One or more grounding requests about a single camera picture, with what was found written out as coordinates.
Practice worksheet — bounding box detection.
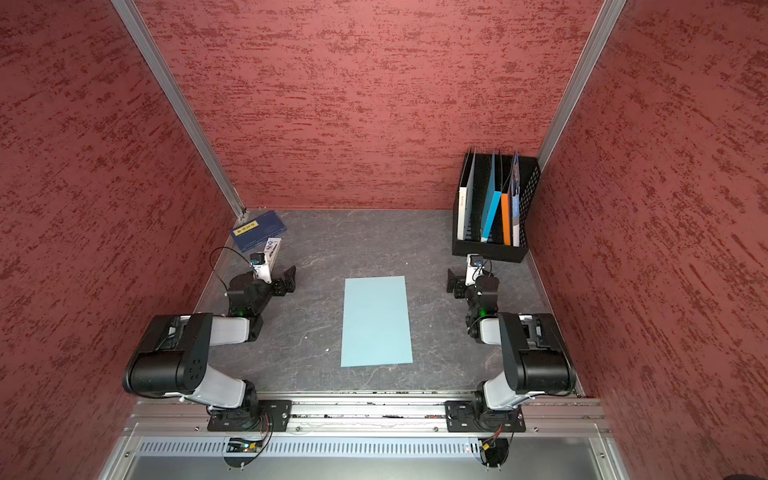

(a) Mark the aluminium front rail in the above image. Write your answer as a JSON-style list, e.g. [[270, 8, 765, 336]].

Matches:
[[102, 392, 628, 479]]

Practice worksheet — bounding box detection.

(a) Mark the dark blue box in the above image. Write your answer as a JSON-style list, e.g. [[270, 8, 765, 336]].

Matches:
[[230, 211, 287, 252]]

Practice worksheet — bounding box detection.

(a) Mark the left aluminium corner post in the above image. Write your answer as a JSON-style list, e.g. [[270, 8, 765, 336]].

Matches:
[[111, 0, 247, 220]]

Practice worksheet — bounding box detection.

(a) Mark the white spine book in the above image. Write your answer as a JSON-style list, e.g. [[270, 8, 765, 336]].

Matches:
[[456, 149, 476, 240]]

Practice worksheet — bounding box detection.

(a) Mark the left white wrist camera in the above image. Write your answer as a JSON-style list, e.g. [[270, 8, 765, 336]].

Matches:
[[249, 252, 272, 284]]

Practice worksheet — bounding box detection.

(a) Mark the light blue rectangular paper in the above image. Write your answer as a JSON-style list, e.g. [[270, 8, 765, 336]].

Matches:
[[341, 276, 413, 368]]

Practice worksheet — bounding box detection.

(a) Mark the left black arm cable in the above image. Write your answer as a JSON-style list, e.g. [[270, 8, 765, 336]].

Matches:
[[208, 247, 253, 295]]

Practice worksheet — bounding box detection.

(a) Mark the aluminium corner post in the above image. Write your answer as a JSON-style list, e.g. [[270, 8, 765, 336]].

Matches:
[[537, 0, 626, 171], [111, 0, 247, 220]]

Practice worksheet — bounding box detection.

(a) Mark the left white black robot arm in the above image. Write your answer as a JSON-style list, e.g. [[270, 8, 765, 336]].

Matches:
[[122, 266, 296, 431]]

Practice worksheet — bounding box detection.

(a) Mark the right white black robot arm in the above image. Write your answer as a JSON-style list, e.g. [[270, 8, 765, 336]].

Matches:
[[446, 267, 576, 430]]

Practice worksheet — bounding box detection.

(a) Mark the right aluminium corner post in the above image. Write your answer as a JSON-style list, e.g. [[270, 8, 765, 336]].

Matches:
[[537, 0, 626, 171]]

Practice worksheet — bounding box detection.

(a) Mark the teal book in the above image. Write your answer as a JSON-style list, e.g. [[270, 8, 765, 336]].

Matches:
[[481, 151, 503, 243]]

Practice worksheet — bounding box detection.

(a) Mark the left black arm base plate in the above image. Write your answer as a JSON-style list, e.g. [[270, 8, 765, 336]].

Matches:
[[207, 400, 292, 433]]

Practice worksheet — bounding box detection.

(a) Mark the blue patterned book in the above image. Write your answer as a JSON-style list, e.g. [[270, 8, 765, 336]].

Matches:
[[511, 152, 521, 247]]

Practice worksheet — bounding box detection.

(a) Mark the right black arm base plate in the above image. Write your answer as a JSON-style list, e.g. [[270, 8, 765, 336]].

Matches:
[[444, 401, 526, 434]]

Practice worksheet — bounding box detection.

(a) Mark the orange book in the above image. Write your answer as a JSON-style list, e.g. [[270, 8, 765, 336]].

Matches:
[[500, 179, 512, 246]]

